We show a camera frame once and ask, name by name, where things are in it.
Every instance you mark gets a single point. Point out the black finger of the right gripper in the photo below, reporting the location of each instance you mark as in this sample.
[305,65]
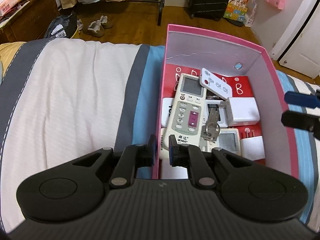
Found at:
[306,122]

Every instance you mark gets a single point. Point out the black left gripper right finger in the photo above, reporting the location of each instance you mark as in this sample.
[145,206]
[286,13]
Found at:
[246,188]

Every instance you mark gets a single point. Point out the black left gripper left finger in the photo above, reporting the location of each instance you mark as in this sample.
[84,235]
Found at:
[76,188]

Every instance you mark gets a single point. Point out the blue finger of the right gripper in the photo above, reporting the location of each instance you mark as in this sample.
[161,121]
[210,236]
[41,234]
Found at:
[304,100]

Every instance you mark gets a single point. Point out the pink cardboard box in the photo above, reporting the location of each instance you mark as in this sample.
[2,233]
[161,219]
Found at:
[232,56]

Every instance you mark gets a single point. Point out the white power adapter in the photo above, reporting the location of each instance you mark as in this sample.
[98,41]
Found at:
[241,111]
[252,148]

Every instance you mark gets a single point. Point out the white door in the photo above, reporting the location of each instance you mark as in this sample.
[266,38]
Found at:
[298,47]

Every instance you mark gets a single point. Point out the beige remote with LCD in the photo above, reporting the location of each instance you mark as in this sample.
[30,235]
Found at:
[228,139]

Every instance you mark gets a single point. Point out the silver key bunch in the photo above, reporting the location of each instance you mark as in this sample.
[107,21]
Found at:
[211,130]

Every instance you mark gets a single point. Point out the small white flat remote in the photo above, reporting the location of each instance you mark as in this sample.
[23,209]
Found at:
[214,84]

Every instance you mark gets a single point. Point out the white flat box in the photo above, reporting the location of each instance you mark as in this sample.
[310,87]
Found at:
[166,170]

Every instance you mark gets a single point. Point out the cream remote with purple button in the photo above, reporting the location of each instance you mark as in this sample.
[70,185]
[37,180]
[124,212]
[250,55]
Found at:
[186,117]

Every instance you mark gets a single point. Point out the white air conditioner remote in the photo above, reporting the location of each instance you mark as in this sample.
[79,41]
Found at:
[210,104]

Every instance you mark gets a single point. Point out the colourful gift bag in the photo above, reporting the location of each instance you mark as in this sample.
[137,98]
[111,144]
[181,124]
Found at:
[236,10]

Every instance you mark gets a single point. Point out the pair of brown shoes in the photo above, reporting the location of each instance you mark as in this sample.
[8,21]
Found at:
[97,28]

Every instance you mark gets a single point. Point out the dark plastic parcel bag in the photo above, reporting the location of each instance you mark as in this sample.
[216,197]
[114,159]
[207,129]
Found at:
[62,26]

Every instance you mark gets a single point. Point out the wooden dresser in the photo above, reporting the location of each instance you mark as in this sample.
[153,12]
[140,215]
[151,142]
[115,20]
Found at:
[31,22]

